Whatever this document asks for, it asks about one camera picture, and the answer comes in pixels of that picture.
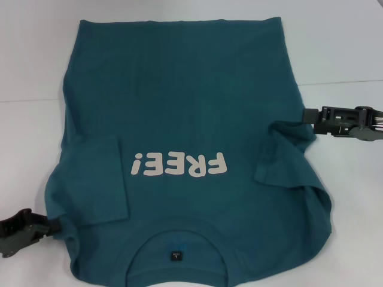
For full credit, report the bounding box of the teal t-shirt with FREE print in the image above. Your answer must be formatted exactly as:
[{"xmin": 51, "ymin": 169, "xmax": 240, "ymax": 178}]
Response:
[{"xmin": 44, "ymin": 18, "xmax": 332, "ymax": 287}]

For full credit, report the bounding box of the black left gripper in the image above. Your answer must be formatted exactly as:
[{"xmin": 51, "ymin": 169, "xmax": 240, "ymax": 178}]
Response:
[{"xmin": 0, "ymin": 208, "xmax": 65, "ymax": 258}]

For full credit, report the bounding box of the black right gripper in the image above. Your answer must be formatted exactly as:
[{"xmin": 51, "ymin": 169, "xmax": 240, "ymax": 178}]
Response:
[{"xmin": 302, "ymin": 104, "xmax": 383, "ymax": 142}]

